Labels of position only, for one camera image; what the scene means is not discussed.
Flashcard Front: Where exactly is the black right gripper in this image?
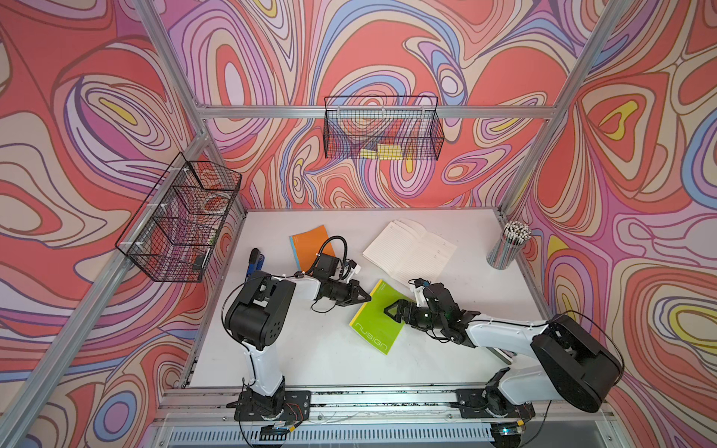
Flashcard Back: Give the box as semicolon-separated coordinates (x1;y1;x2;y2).
383;299;446;332

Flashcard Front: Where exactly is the white lined notebook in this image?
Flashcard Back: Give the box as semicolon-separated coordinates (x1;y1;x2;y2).
362;220;457;284

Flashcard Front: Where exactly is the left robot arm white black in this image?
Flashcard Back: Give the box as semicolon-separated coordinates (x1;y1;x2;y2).
222;248;372;423

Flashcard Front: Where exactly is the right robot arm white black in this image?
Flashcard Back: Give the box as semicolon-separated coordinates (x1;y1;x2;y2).
384;278;625;417

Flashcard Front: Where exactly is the blue black stapler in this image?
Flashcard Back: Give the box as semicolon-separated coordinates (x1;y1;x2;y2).
246;248;265;280

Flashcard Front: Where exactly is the clear cup of pencils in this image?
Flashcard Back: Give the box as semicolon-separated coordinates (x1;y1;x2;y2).
487;220;532;270

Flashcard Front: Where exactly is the yellow sticky notes pad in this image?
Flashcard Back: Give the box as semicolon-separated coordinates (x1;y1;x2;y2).
358;144;404;161

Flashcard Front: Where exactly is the black wire basket back wall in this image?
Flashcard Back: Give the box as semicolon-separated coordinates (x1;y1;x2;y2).
323;93;444;161

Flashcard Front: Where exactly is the black wire basket wall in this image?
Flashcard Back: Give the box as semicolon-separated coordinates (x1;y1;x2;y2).
115;154;242;283
323;93;444;161

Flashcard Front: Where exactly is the black wire basket left wall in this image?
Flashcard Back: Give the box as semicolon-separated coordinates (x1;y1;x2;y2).
115;154;242;283

